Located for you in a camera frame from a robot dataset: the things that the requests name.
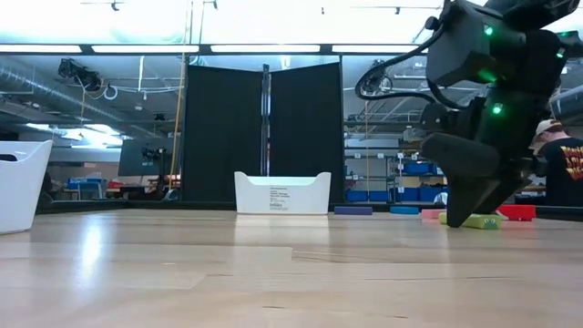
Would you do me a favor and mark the silver ventilation duct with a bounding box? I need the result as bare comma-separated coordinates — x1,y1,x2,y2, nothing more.
0,63,128,127

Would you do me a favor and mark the camera on tripod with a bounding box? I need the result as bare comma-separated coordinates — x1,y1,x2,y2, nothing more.
141,146,169,200

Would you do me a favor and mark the red arch block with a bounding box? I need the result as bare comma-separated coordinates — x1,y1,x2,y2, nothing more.
496,204,537,222

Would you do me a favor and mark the person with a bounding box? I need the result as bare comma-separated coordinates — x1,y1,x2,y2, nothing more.
530,118,583,207

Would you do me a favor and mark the plain white plastic bin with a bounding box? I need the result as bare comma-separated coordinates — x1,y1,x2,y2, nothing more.
0,138,53,236

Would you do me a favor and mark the dark monitor screen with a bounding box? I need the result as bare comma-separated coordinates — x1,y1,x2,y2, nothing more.
118,138,179,178

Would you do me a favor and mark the person's white cap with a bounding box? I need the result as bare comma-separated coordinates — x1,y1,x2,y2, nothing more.
537,118,564,137

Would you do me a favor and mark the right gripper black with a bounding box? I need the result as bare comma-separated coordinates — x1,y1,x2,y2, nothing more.
421,86,555,228

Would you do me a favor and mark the black hanging equipment cluster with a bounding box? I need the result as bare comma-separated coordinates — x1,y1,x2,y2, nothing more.
363,58,394,95
56,57,104,93

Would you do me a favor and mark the purple block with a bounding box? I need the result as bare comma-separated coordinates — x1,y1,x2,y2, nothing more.
333,206,373,216

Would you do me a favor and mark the metal screen hinge pole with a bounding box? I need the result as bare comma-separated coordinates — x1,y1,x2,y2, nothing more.
261,63,273,177

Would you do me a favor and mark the black screen panel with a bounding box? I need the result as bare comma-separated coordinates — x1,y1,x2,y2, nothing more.
181,63,264,204
269,62,345,204

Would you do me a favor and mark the lime block with eyes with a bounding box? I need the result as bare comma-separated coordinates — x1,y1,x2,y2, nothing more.
438,212,502,231

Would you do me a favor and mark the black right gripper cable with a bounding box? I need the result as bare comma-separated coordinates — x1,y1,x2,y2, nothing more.
354,25,461,111

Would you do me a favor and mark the black overhead frame beam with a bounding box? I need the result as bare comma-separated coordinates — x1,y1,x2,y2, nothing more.
0,43,429,56

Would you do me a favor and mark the white bin with label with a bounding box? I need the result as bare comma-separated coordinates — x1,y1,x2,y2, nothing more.
232,170,332,216

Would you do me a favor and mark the yellow hanging cord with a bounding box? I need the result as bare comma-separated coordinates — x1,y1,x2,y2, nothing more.
168,54,188,190

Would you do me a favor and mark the black aluminium table frame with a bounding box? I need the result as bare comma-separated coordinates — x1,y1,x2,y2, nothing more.
34,200,583,222

